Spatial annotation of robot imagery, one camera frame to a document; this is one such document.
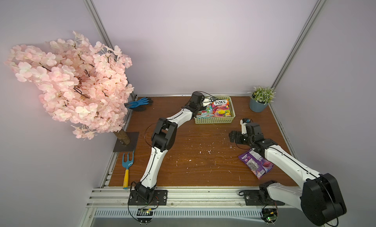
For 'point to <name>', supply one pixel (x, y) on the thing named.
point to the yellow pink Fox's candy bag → (221, 108)
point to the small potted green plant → (261, 97)
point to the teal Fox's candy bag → (206, 113)
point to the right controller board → (269, 215)
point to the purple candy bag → (258, 165)
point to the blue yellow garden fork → (127, 165)
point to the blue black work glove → (140, 105)
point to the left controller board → (145, 212)
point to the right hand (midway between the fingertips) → (236, 132)
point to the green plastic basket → (207, 101)
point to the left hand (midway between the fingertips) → (204, 96)
